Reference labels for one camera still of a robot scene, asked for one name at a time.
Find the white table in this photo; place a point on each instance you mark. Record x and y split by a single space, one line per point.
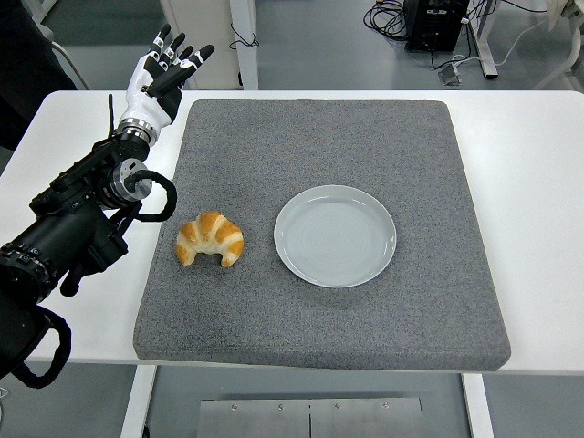
524 182

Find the black computer case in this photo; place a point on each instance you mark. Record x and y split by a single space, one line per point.
433 27

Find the grey metal plate with screws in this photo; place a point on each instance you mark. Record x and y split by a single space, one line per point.
274 420

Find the white desk leg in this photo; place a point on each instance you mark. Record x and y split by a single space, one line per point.
486 55

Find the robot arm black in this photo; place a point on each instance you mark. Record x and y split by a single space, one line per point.
68 228

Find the person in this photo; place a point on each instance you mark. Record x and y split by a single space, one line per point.
23 55

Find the grey felt mat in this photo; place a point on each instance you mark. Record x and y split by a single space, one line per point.
319 146

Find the grey foot pedal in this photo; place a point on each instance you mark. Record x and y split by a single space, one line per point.
451 76

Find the white tube frame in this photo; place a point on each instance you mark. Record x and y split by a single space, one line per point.
57 47

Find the light grey round plate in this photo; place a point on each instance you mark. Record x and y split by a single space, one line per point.
335 237

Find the white cabinet panel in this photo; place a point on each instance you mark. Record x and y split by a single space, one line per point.
248 68

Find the croissant bread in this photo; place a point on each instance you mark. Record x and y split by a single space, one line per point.
210 232

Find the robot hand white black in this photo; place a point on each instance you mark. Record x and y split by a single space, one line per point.
143 102

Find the white chair base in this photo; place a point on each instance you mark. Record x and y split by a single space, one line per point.
572 45

